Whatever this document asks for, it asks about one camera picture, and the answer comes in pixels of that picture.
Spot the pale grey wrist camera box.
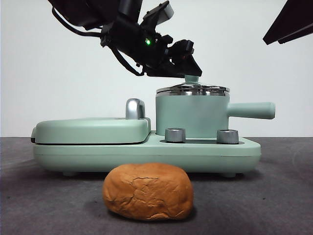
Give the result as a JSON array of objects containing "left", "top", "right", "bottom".
[{"left": 140, "top": 0, "right": 175, "bottom": 25}]

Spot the glass lid with green knob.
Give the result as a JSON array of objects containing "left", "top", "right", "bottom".
[{"left": 156, "top": 74, "right": 230, "bottom": 95}]

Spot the thick black cable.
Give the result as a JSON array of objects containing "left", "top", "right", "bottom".
[{"left": 51, "top": 6, "right": 106, "bottom": 37}]

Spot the brown potato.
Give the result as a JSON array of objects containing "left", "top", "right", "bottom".
[{"left": 102, "top": 163, "right": 194, "bottom": 221}]

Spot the silver cover handle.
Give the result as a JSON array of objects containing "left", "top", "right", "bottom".
[{"left": 125, "top": 98, "right": 147, "bottom": 120}]

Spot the mint green breakfast machine base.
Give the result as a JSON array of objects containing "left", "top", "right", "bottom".
[{"left": 33, "top": 130, "right": 262, "bottom": 177}]

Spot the mint green pot with handle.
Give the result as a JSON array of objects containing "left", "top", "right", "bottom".
[{"left": 156, "top": 93, "right": 276, "bottom": 138}]

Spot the thin black cable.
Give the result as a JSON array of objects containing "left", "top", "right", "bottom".
[{"left": 112, "top": 46, "right": 145, "bottom": 76}]

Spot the mint green griddle cover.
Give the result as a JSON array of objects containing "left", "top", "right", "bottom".
[{"left": 31, "top": 117, "right": 152, "bottom": 145}]

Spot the silver control knob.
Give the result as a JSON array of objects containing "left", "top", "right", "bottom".
[
  {"left": 165, "top": 127, "right": 186, "bottom": 143},
  {"left": 216, "top": 129, "right": 239, "bottom": 144}
]

